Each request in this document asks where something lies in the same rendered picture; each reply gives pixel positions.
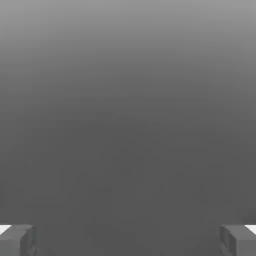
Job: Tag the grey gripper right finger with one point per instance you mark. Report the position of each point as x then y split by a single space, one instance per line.
240 242

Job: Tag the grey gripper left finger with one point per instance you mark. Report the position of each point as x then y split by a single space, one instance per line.
16 241

